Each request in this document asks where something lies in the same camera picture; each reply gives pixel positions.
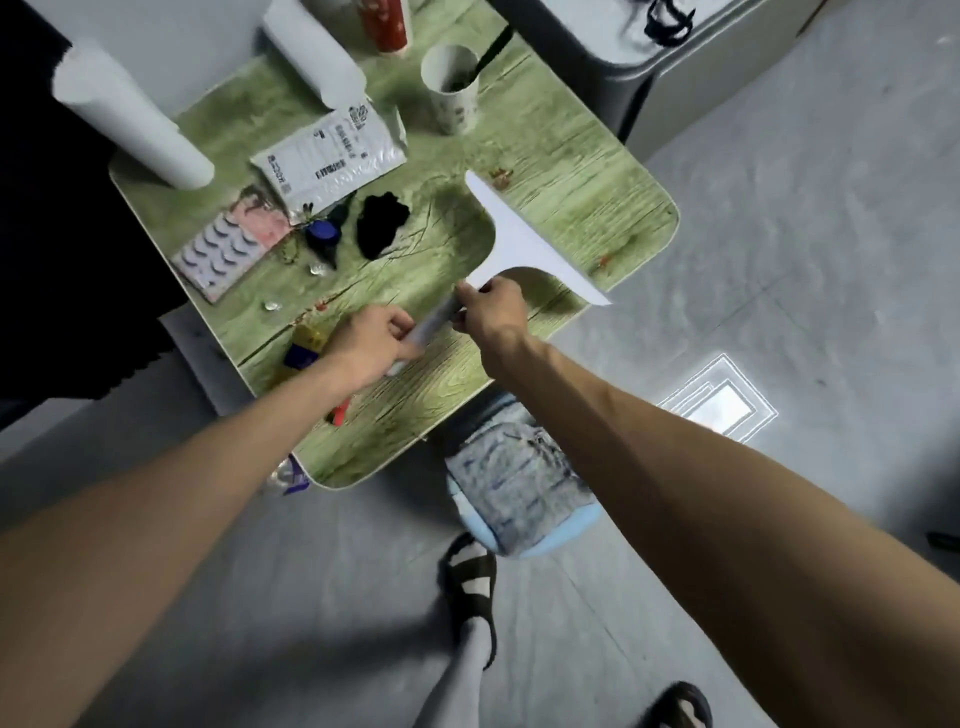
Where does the person's right hand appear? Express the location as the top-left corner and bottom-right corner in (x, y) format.
(453, 275), (534, 376)

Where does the clear plastic water bottle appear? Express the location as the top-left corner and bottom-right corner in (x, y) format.
(262, 453), (311, 499)

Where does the person's right sandal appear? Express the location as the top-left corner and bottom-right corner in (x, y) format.
(639, 680), (715, 728)

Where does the small blue-capped bottle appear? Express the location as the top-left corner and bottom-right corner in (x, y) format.
(303, 217), (343, 270)

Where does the grey cleaning cloth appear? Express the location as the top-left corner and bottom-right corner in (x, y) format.
(447, 404), (601, 556)

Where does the pink false eyelash pack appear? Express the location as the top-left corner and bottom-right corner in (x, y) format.
(170, 196), (294, 306)

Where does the green wood-grain folding table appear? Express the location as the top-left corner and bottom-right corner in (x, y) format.
(108, 0), (682, 490)

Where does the black clothes hanger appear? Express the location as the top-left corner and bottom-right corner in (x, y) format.
(624, 0), (697, 49)

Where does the person's left sandal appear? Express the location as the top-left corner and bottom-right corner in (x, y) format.
(438, 532), (501, 673)

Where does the black fabric scrunchie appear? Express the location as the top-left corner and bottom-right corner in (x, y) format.
(354, 191), (412, 262)

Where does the gold cigarette pack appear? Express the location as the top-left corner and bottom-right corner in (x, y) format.
(279, 322), (333, 374)

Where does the person's sandal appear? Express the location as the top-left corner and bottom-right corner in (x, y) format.
(438, 532), (501, 673)
(639, 680), (715, 728)

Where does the white printed packet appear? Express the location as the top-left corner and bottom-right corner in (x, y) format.
(249, 101), (409, 219)

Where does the white paper cup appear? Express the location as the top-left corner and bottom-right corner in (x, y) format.
(419, 43), (481, 137)

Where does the red paper cup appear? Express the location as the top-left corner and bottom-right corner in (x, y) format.
(358, 0), (414, 55)

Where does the white plastic squeegee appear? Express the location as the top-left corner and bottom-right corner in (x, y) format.
(384, 170), (613, 379)

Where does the person's left forearm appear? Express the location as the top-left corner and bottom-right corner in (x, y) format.
(0, 359), (354, 728)

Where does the person's right forearm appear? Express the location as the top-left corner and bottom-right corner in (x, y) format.
(479, 337), (960, 728)

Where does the light blue trash bin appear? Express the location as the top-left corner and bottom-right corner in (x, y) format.
(444, 393), (606, 561)

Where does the white paper roll left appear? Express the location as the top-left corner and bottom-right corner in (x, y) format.
(50, 37), (217, 191)

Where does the person's left hand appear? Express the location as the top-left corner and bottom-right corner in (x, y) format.
(322, 303), (425, 395)

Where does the white tissue roll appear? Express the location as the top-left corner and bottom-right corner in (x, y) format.
(260, 0), (369, 112)

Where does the black plastic spoon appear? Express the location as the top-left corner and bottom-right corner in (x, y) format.
(457, 23), (516, 88)

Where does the white low cabinet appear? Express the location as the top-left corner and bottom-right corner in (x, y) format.
(487, 0), (826, 164)

